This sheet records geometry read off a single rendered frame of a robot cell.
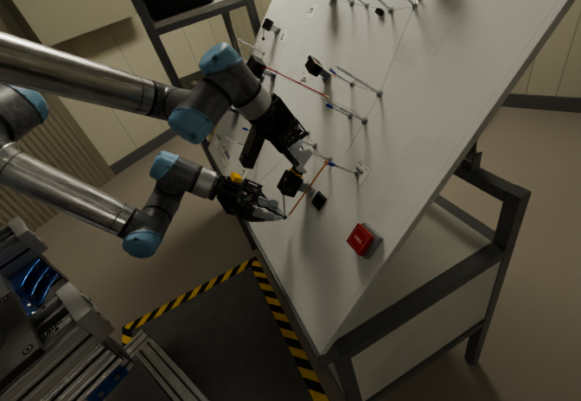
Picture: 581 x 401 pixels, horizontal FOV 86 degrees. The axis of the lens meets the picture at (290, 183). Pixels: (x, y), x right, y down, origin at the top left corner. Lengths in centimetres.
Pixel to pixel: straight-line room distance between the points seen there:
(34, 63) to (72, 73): 5
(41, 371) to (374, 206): 74
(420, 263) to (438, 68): 54
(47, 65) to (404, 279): 92
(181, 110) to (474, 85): 53
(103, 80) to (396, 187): 59
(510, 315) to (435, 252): 93
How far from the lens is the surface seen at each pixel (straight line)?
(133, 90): 69
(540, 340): 189
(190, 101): 62
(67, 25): 351
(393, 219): 68
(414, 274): 99
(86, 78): 66
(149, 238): 78
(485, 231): 112
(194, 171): 80
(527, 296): 199
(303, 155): 78
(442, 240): 107
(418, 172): 67
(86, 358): 88
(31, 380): 86
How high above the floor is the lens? 161
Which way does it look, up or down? 37 degrees down
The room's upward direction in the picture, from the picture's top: 17 degrees counter-clockwise
